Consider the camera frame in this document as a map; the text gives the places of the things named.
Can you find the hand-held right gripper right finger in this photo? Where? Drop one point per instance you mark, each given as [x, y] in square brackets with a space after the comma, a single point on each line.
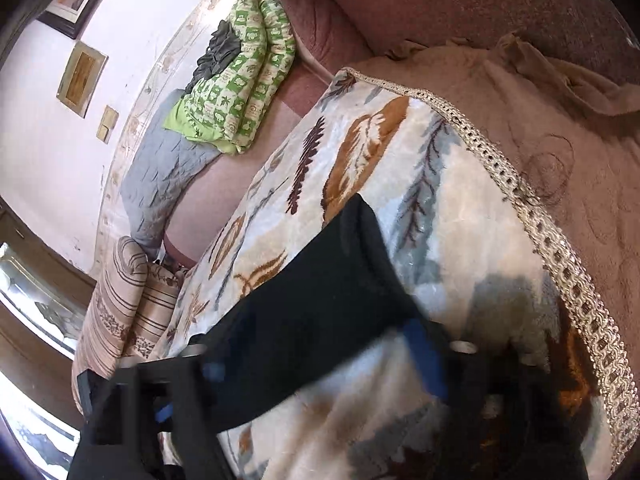
[430, 360]

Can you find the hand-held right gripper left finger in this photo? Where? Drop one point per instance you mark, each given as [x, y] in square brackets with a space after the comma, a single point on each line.
[162, 412]

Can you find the black pants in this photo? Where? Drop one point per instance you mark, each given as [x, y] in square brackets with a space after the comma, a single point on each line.
[310, 300]

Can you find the striped beige pillow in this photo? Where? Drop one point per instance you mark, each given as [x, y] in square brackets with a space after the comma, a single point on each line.
[125, 305]

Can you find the wooden framed glass door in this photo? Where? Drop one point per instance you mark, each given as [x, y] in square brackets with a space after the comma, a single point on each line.
[30, 300]

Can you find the leaf print plush blanket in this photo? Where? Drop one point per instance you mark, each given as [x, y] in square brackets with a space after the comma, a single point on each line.
[400, 160]

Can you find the grey quilted blanket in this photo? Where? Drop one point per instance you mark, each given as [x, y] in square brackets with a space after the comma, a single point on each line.
[160, 170]

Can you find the brown plush blanket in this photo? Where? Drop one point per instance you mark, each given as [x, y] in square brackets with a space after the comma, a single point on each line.
[575, 160]

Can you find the beige crumpled cloth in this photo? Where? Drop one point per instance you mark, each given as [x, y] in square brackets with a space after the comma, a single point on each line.
[550, 67]

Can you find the small light framed picture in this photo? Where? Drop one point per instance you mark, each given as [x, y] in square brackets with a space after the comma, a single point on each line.
[80, 80]

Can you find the green patterned quilt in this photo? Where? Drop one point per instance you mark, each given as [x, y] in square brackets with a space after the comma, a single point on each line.
[245, 70]

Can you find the pink sofa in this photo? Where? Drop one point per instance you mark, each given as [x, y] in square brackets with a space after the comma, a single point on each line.
[450, 0]

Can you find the dark grey cloth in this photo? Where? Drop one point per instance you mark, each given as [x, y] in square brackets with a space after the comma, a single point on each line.
[217, 52]

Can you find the beige wall switch plate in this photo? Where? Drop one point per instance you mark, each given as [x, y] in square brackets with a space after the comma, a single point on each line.
[107, 124]

